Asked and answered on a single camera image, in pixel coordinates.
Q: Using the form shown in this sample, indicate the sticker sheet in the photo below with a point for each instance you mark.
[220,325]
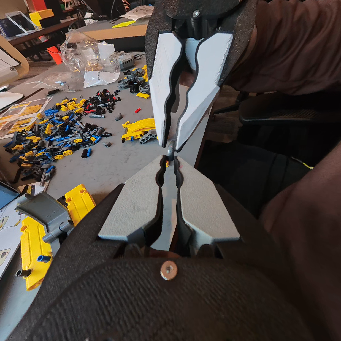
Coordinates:
[24,112]

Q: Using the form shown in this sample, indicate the black and blue pin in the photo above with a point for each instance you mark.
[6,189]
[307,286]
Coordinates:
[86,152]

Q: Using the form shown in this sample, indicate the grey motor block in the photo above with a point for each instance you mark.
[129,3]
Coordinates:
[126,60]

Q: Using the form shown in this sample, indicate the grey desk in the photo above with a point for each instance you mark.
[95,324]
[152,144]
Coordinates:
[106,170]

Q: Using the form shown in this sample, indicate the white stand base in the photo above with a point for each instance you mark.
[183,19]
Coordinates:
[8,100]

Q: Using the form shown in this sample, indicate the clear plastic bag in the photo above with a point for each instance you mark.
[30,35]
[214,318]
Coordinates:
[80,50]

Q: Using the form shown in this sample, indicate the yellow curved panel piece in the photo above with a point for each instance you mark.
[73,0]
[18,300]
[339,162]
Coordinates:
[143,95]

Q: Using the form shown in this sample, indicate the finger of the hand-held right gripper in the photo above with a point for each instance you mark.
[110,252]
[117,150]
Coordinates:
[164,74]
[208,74]

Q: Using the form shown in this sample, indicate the small grey pin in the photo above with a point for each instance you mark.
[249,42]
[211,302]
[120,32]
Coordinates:
[106,144]

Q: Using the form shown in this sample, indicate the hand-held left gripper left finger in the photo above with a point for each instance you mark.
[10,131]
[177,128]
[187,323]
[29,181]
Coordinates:
[130,213]

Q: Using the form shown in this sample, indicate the pile of small brick parts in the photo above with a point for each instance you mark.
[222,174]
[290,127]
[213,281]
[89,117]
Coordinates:
[58,133]

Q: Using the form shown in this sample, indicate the person in brown shirt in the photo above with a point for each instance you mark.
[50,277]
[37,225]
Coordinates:
[309,240]

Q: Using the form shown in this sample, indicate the instruction booklet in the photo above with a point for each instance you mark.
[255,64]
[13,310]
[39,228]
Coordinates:
[8,234]

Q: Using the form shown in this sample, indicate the person's right forearm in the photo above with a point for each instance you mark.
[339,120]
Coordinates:
[293,42]

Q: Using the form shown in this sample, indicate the black office chair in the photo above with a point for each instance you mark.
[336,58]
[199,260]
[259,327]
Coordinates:
[282,114]

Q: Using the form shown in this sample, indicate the pile of wheels and tires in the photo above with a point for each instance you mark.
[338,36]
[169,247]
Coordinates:
[136,82]

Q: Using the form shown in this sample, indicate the blue cardboard kit box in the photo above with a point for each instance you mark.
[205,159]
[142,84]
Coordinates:
[6,194]

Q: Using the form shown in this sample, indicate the wooden side table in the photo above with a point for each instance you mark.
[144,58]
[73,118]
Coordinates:
[106,29]

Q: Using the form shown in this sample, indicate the yellow curved brick assembly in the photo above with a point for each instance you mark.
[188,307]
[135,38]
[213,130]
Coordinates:
[139,128]

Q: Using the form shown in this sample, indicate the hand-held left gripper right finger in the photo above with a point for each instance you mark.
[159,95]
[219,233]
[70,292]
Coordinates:
[208,213]

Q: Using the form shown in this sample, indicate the yellow and black brick assembly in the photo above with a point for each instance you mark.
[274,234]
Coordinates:
[80,202]

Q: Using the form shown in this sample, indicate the small grey curved piece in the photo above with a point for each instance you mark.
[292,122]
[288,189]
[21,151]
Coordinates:
[118,116]
[169,151]

